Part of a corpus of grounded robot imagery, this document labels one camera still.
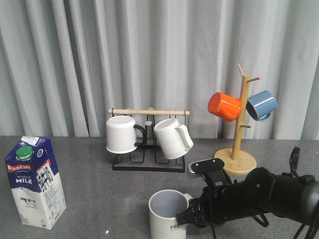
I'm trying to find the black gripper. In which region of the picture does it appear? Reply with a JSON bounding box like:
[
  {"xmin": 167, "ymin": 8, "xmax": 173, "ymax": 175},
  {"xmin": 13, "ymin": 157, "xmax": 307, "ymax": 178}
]
[{"xmin": 176, "ymin": 158, "xmax": 275, "ymax": 227}]

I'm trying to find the pale green mug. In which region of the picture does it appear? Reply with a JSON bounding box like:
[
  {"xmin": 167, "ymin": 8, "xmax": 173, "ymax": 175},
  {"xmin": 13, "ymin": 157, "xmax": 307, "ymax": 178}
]
[{"xmin": 148, "ymin": 189, "xmax": 193, "ymax": 239}]

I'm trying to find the blue white milk carton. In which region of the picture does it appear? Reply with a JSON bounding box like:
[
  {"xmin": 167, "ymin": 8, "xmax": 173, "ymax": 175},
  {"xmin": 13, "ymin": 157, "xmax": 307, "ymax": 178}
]
[{"xmin": 5, "ymin": 136, "xmax": 66, "ymax": 230}]

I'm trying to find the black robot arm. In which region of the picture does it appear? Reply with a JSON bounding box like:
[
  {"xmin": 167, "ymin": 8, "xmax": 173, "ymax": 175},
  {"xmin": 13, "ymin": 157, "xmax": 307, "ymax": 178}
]
[{"xmin": 176, "ymin": 158, "xmax": 319, "ymax": 226}]

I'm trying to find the wooden mug tree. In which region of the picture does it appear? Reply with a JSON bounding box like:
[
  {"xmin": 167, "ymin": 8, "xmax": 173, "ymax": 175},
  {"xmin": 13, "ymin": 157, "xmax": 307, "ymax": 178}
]
[{"xmin": 214, "ymin": 64, "xmax": 261, "ymax": 175}]

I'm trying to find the white ribbed mug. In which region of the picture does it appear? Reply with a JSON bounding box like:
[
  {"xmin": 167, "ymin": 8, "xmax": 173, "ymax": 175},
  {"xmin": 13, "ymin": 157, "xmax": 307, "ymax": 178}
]
[{"xmin": 154, "ymin": 118, "xmax": 193, "ymax": 160}]

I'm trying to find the orange mug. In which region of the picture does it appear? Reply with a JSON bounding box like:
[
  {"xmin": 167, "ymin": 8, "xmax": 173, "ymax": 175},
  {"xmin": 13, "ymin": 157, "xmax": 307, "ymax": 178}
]
[{"xmin": 207, "ymin": 92, "xmax": 242, "ymax": 122}]

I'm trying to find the blue mug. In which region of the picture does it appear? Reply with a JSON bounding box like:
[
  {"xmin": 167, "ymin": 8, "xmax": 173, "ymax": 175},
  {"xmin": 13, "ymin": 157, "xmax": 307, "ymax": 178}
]
[{"xmin": 246, "ymin": 90, "xmax": 278, "ymax": 121}]

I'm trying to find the grey curtain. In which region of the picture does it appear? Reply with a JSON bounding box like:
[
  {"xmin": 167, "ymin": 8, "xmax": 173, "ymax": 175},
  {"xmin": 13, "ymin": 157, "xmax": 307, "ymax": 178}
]
[{"xmin": 0, "ymin": 0, "xmax": 319, "ymax": 139}]

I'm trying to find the black wire mug rack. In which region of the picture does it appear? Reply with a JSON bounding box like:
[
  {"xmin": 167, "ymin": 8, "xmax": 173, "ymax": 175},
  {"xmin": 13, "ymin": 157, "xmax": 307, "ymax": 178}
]
[{"xmin": 108, "ymin": 108, "xmax": 190, "ymax": 173}]

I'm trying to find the black cable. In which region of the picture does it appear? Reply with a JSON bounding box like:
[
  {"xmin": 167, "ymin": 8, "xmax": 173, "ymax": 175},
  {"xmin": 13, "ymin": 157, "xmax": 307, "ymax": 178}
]
[{"xmin": 289, "ymin": 146, "xmax": 301, "ymax": 177}]

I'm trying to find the white mug black handle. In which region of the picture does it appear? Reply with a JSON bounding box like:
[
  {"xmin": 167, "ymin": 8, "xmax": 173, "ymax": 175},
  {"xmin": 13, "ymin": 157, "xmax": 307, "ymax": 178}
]
[{"xmin": 106, "ymin": 116, "xmax": 147, "ymax": 154}]

